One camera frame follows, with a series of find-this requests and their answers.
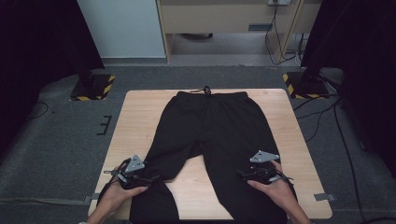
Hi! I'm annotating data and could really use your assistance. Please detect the person's left hand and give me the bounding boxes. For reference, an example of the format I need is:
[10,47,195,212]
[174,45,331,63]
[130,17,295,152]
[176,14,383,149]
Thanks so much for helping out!
[97,178,149,217]

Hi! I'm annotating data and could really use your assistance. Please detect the striped-edge black stand base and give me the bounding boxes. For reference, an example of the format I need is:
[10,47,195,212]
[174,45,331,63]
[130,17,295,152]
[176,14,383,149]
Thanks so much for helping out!
[69,73,117,102]
[282,71,331,100]

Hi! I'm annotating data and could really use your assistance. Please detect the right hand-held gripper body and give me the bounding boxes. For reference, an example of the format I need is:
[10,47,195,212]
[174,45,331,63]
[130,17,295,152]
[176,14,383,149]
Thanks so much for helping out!
[246,149,295,185]

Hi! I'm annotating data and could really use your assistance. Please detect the person's right hand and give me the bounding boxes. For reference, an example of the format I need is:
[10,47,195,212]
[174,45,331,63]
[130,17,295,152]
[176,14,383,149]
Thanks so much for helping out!
[247,160,297,214]

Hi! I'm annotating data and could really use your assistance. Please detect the black hanging cables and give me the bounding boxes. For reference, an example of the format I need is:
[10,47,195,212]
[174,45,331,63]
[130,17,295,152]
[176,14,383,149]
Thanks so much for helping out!
[263,2,305,66]

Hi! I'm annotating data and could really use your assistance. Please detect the thin black floor cable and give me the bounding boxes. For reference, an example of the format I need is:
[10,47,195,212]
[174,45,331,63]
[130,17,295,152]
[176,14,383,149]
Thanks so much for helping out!
[28,101,50,120]

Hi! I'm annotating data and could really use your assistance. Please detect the grey floor tape strip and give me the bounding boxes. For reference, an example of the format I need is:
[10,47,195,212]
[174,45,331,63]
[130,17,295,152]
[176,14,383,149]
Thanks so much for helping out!
[82,192,101,203]
[313,192,337,203]

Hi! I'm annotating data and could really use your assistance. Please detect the black pants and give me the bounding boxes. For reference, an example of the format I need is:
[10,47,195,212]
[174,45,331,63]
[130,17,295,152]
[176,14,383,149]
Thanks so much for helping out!
[129,86,299,224]

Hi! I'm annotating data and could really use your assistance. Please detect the beige wooden desk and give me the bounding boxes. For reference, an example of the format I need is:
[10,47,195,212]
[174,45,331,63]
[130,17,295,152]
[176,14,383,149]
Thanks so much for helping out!
[156,0,323,65]

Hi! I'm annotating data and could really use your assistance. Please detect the black curtain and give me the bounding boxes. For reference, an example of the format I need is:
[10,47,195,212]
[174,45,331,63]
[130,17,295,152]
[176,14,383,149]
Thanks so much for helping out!
[300,0,396,180]
[0,0,106,160]

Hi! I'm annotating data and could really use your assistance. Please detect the right hand-held gripper black cable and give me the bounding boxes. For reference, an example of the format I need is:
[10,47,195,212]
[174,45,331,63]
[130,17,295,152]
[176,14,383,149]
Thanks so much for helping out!
[279,172,299,202]

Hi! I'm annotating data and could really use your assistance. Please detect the left hand-held gripper black cable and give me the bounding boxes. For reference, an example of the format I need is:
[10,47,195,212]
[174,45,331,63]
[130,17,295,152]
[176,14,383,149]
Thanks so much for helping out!
[96,158,133,206]

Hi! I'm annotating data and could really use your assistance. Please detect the hand-held gripper black cable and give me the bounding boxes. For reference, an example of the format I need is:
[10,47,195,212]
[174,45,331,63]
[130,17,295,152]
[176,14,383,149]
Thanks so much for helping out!
[96,158,133,206]
[279,172,299,202]

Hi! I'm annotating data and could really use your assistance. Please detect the black metal stand post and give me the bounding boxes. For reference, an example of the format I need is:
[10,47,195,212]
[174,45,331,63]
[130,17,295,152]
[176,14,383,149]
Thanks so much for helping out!
[299,40,328,90]

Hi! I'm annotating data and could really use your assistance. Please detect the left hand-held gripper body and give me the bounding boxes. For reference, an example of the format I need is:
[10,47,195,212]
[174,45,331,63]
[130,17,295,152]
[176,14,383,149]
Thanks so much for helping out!
[103,153,151,190]

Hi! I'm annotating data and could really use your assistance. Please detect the white cabinet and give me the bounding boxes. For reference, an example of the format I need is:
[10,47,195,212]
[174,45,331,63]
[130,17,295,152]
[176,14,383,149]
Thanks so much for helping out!
[77,0,167,60]

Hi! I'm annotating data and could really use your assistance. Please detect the long black floor cable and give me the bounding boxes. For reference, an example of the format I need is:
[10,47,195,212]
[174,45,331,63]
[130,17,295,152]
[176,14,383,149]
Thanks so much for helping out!
[332,102,396,224]

